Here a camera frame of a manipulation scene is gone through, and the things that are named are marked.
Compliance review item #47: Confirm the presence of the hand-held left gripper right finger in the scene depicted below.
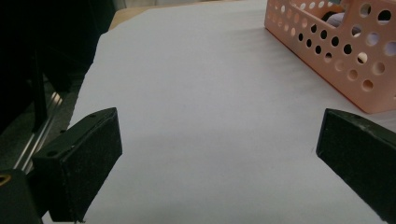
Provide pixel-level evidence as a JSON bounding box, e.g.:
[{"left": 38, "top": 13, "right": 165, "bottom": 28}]
[{"left": 316, "top": 107, "right": 396, "bottom": 224}]

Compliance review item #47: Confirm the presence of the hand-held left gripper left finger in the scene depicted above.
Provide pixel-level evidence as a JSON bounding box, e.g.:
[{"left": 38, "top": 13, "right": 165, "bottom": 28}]
[{"left": 32, "top": 106, "right": 123, "bottom": 224}]

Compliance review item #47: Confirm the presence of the black metal stand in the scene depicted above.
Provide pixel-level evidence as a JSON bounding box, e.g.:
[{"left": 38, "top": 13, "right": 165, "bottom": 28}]
[{"left": 29, "top": 46, "right": 50, "bottom": 132}]

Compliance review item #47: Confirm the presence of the pink perforated plastic basket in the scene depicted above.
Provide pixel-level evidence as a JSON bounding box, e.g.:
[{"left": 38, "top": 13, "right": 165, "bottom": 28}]
[{"left": 263, "top": 0, "right": 396, "bottom": 115}]

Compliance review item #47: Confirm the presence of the pale item inside basket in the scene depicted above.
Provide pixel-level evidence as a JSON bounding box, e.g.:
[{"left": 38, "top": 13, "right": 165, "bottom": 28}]
[{"left": 325, "top": 12, "right": 347, "bottom": 28}]

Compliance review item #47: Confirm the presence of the white paper sheet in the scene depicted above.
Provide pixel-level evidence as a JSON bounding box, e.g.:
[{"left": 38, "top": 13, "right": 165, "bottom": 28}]
[{"left": 41, "top": 0, "right": 396, "bottom": 224}]

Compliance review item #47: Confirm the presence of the aluminium rail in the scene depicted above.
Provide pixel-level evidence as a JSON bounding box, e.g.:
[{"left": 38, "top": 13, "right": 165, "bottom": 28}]
[{"left": 12, "top": 91, "right": 64, "bottom": 174}]

